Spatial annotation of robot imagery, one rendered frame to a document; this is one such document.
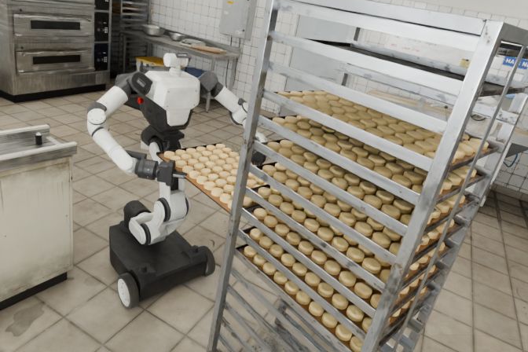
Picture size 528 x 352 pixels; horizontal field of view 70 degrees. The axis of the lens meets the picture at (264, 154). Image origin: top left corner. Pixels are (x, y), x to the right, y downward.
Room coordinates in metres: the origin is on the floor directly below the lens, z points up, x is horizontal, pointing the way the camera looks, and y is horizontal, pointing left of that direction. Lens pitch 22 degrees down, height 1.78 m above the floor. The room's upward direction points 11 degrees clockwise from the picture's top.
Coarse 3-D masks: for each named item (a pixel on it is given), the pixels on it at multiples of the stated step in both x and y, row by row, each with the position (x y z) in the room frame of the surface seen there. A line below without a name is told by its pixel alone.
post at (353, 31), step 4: (352, 28) 1.52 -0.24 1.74; (356, 28) 1.51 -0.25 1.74; (360, 28) 1.53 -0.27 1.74; (348, 32) 1.53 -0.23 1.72; (352, 32) 1.52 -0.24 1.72; (356, 32) 1.52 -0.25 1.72; (348, 36) 1.53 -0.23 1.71; (352, 36) 1.51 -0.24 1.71; (356, 36) 1.52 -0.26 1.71; (356, 40) 1.53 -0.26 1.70; (340, 72) 1.52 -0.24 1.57; (340, 76) 1.52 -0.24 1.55; (344, 76) 1.51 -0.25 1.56; (336, 80) 1.53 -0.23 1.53; (340, 80) 1.52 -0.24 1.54; (344, 80) 1.52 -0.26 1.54; (340, 84) 1.51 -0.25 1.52; (344, 84) 1.52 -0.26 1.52; (280, 304) 1.52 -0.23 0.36; (284, 308) 1.52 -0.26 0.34
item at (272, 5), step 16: (272, 0) 1.18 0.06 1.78; (272, 16) 1.19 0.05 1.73; (272, 32) 1.19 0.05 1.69; (256, 64) 1.20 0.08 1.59; (256, 80) 1.19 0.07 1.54; (256, 96) 1.18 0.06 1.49; (256, 112) 1.19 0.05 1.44; (256, 128) 1.20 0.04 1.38; (240, 160) 1.19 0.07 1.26; (240, 176) 1.18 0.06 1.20; (240, 192) 1.19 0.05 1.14; (240, 208) 1.20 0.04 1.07; (224, 256) 1.19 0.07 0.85; (224, 272) 1.18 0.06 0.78; (224, 288) 1.19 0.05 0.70; (224, 304) 1.20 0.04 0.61
